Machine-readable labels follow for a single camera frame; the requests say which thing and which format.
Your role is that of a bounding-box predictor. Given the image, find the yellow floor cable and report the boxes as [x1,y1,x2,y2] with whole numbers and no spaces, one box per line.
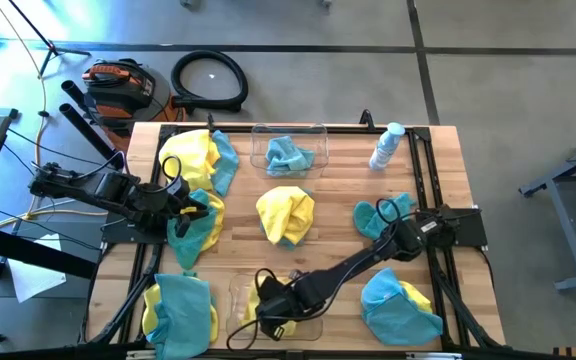
[0,0,112,229]

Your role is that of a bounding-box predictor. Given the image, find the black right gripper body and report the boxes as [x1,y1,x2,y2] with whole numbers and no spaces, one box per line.
[260,284,319,326]

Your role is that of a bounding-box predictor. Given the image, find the black vacuum hose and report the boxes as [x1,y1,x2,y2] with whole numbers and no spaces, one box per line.
[170,49,249,114]

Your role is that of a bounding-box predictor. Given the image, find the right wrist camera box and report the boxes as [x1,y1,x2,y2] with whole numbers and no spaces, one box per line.
[256,276,282,303]

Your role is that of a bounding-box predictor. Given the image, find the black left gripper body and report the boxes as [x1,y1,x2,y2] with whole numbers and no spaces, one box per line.
[150,192,197,229]

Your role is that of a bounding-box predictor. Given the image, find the grey floor box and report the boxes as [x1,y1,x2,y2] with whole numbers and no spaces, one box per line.
[0,212,107,301]

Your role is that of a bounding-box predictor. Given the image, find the white paper sheet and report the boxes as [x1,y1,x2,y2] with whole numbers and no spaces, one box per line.
[6,232,68,305]

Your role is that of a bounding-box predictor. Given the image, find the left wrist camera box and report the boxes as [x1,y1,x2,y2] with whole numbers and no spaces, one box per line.
[167,177,192,199]

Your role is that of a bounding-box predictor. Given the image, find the black vacuum wand tube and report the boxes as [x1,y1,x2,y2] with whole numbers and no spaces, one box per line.
[60,79,100,121]
[58,103,125,159]

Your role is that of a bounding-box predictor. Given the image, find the black tripod stand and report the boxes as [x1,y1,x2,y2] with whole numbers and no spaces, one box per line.
[6,0,93,77]

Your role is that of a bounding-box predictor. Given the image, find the black aluminium table frame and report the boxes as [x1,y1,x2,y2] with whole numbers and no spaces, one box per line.
[80,109,507,360]

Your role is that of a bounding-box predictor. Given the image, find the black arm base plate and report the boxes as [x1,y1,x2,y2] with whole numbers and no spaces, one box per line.
[416,205,489,247]
[101,214,169,246]

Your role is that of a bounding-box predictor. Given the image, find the grey metal table stand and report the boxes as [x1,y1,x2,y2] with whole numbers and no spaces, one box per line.
[517,127,576,292]

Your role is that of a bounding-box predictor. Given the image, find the orange black shop vacuum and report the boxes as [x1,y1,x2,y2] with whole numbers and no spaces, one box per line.
[81,58,187,151]

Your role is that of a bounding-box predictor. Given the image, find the black beam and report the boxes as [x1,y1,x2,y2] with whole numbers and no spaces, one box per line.
[0,219,99,281]

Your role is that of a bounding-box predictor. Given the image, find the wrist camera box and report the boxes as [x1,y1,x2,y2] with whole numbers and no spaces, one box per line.
[256,276,282,303]
[167,177,192,199]

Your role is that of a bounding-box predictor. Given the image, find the clear plastic basket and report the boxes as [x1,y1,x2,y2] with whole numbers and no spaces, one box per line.
[249,123,330,180]

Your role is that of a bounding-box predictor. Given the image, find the light blue spray bottle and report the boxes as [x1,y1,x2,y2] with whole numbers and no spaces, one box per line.
[368,121,406,172]

